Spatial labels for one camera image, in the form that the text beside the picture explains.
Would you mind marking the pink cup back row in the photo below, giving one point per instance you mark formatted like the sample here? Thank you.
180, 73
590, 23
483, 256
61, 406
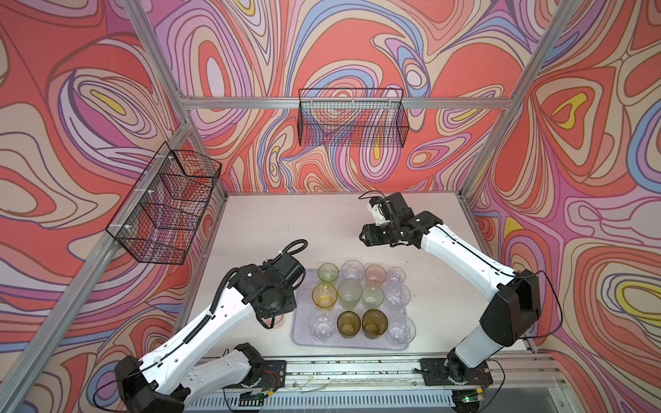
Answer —
375, 275

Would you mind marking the pale green textured cup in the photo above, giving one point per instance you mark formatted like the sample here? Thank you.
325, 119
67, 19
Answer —
372, 297

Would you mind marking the clear cup row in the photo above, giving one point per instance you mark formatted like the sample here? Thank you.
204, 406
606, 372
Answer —
322, 326
353, 270

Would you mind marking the clear cup back row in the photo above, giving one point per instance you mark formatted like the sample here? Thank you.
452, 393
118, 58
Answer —
322, 326

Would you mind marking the pale yellow textured cup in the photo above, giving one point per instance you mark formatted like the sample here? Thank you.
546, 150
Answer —
349, 293

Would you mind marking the large clear cup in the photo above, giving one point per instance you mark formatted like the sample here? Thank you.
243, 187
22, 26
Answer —
401, 331

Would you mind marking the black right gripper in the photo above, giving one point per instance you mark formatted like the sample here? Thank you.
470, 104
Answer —
371, 238

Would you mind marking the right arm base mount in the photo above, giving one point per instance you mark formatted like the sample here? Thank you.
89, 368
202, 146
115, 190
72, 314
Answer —
443, 372

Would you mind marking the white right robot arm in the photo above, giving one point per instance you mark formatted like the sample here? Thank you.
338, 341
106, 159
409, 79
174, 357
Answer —
514, 298

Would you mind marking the small clear cup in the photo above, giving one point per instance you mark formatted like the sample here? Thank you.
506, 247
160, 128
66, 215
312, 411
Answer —
396, 275

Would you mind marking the amber yellow cup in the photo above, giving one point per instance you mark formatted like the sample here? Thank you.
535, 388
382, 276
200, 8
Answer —
324, 296

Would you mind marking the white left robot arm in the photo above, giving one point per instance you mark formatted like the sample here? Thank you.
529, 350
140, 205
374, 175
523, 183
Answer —
172, 377

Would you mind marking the clear cup front row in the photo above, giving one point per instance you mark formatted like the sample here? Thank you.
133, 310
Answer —
353, 270

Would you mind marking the lavender tray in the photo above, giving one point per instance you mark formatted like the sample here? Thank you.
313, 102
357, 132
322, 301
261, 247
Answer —
305, 310

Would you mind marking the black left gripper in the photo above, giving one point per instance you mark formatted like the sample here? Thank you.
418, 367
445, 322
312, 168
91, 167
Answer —
268, 314

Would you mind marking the brown olive textured cup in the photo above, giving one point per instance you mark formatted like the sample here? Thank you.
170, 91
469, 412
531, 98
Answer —
374, 324

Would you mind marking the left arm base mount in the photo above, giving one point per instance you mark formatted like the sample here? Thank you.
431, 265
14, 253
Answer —
270, 377

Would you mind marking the black wire basket left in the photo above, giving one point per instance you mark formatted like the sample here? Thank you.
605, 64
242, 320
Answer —
159, 220

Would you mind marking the black wire basket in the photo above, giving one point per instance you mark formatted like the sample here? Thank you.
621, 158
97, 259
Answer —
159, 220
352, 117

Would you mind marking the black wire basket back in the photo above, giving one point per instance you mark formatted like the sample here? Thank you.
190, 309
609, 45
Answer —
352, 117

